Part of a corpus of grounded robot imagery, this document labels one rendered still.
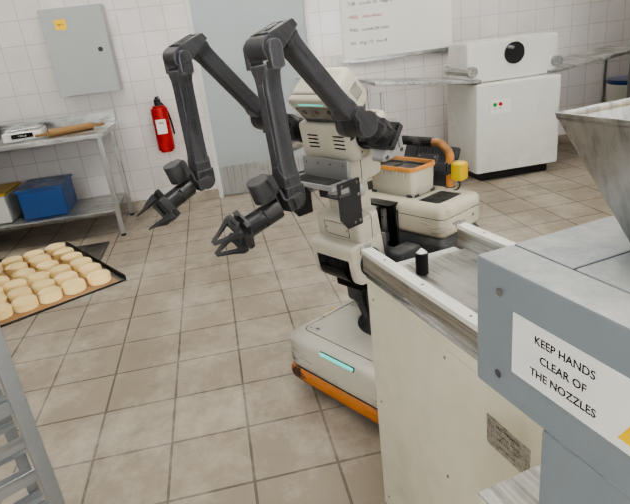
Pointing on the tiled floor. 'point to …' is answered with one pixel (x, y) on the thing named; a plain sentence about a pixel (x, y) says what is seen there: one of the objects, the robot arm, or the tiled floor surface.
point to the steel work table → (68, 142)
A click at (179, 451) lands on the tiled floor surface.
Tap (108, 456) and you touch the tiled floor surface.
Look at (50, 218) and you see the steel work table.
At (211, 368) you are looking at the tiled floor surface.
